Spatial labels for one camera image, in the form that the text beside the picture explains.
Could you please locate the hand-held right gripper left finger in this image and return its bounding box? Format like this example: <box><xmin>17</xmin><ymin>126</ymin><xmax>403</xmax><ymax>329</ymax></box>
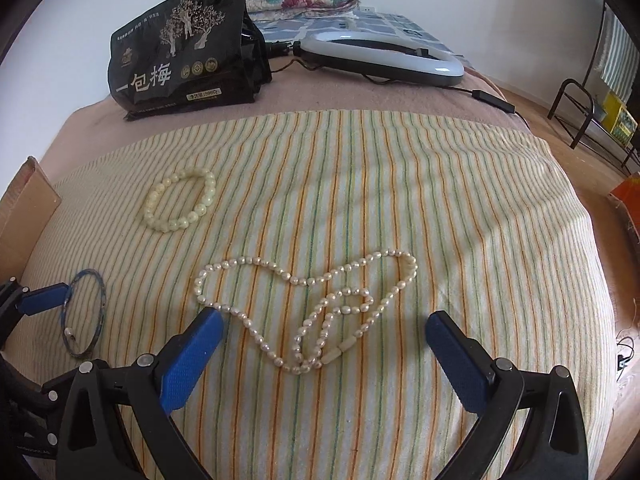
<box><xmin>56</xmin><ymin>307</ymin><xmax>226</xmax><ymax>480</ymax></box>

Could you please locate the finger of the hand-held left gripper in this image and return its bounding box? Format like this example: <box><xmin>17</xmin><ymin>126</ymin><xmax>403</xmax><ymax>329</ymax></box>
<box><xmin>41</xmin><ymin>362</ymin><xmax>83</xmax><ymax>407</ymax></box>
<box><xmin>0</xmin><ymin>279</ymin><xmax>70</xmax><ymax>352</ymax></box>

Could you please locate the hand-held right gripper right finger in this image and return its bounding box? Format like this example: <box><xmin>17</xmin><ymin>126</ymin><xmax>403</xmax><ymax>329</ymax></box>
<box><xmin>425</xmin><ymin>310</ymin><xmax>590</xmax><ymax>480</ymax></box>

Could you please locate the thin metal bangle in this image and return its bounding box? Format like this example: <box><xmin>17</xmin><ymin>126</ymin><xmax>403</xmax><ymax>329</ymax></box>
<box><xmin>60</xmin><ymin>269</ymin><xmax>107</xmax><ymax>359</ymax></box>

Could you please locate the cardboard box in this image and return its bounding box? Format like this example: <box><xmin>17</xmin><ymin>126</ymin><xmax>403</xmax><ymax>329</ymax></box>
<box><xmin>0</xmin><ymin>156</ymin><xmax>62</xmax><ymax>281</ymax></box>

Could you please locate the white pearl necklace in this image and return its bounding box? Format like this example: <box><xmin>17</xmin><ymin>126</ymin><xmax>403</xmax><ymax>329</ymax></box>
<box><xmin>194</xmin><ymin>249</ymin><xmax>418</xmax><ymax>376</ymax></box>

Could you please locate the striped yellow cloth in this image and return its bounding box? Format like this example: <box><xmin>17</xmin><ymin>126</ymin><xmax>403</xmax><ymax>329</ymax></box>
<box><xmin>10</xmin><ymin>110</ymin><xmax>622</xmax><ymax>480</ymax></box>

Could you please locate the orange cloth covered table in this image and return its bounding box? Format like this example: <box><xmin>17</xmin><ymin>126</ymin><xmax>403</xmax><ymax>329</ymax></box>
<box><xmin>609</xmin><ymin>172</ymin><xmax>640</xmax><ymax>242</ymax></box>

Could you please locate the black metal clothes rack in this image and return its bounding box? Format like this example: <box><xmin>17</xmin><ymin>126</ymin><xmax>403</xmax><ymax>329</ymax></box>
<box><xmin>547</xmin><ymin>2</ymin><xmax>640</xmax><ymax>173</ymax></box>

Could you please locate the pink blanket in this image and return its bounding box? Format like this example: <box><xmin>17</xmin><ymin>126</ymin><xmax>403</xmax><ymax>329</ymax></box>
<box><xmin>37</xmin><ymin>57</ymin><xmax>532</xmax><ymax>186</ymax></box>

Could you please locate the black snack bag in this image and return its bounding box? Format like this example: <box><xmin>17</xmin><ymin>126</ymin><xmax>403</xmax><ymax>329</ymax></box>
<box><xmin>107</xmin><ymin>0</ymin><xmax>273</xmax><ymax>122</ymax></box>

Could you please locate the yellow box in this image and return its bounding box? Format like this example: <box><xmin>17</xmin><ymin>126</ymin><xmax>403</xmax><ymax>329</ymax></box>
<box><xmin>600</xmin><ymin>92</ymin><xmax>639</xmax><ymax>147</ymax></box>

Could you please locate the blue checkered bed sheet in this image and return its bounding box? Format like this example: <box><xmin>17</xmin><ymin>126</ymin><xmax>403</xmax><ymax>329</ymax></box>
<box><xmin>250</xmin><ymin>6</ymin><xmax>472</xmax><ymax>68</ymax></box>

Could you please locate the striped hanging towel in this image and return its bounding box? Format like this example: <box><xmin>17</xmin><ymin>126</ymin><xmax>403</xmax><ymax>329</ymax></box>
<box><xmin>597</xmin><ymin>10</ymin><xmax>640</xmax><ymax>106</ymax></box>

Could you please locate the pale jade bead bracelet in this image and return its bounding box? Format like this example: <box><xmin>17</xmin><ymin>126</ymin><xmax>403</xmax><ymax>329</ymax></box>
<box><xmin>142</xmin><ymin>167</ymin><xmax>217</xmax><ymax>233</ymax></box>

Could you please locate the black ring light cable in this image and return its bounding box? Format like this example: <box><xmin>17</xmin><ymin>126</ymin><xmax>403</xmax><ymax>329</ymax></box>
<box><xmin>364</xmin><ymin>73</ymin><xmax>532</xmax><ymax>127</ymax></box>

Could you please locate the white ring light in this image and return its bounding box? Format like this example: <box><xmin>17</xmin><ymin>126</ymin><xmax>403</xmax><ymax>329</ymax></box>
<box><xmin>299</xmin><ymin>30</ymin><xmax>466</xmax><ymax>87</ymax></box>

